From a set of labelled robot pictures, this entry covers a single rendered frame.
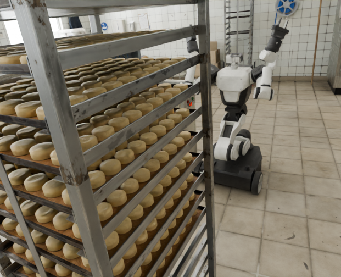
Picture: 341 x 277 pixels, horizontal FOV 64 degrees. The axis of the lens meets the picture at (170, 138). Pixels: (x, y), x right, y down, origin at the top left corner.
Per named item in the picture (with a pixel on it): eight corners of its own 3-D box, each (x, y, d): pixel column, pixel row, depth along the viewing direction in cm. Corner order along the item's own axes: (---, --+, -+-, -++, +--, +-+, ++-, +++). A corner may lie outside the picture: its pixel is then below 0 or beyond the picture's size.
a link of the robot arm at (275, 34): (292, 30, 181) (284, 48, 184) (286, 31, 190) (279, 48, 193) (274, 24, 180) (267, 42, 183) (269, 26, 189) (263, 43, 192)
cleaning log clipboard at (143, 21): (150, 31, 629) (148, 12, 612) (150, 31, 627) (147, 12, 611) (140, 32, 639) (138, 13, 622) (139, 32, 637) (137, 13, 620)
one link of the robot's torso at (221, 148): (212, 161, 230) (228, 118, 250) (233, 165, 222) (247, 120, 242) (208, 151, 219) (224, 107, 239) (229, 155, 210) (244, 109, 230)
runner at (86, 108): (195, 61, 94) (194, 53, 93) (202, 61, 93) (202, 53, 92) (38, 133, 44) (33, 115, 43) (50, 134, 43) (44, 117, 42)
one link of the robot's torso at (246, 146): (230, 145, 273) (230, 133, 268) (250, 149, 263) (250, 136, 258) (223, 155, 257) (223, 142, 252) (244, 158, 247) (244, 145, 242)
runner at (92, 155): (196, 87, 98) (195, 78, 97) (203, 87, 97) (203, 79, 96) (53, 179, 48) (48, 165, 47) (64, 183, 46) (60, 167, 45)
